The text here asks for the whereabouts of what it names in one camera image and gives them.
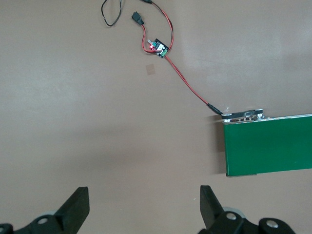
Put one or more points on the green conveyor belt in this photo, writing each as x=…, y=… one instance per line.
x=268, y=146

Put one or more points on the small speed controller board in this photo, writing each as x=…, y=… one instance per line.
x=159, y=48

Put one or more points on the clear tape patch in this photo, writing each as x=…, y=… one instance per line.
x=150, y=69

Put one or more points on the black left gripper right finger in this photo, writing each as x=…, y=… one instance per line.
x=210, y=212

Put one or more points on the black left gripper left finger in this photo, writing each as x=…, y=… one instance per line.
x=75, y=209

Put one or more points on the black plug with red lead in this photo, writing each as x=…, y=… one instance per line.
x=137, y=18

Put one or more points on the red power lead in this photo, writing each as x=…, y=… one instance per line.
x=172, y=28

